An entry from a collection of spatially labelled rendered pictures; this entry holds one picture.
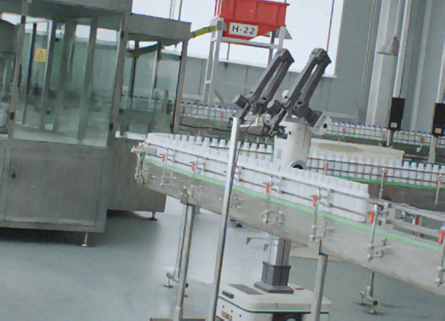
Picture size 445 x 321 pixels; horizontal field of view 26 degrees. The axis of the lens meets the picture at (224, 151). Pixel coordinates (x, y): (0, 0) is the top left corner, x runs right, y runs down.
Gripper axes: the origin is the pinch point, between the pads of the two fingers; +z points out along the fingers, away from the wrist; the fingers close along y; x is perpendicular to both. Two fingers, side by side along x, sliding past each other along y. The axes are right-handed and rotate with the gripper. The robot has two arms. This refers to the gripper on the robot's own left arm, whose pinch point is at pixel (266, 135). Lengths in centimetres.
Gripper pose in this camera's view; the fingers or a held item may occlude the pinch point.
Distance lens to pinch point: 589.6
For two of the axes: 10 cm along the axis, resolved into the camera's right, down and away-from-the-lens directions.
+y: 4.5, 1.7, -8.8
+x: 7.0, 5.4, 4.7
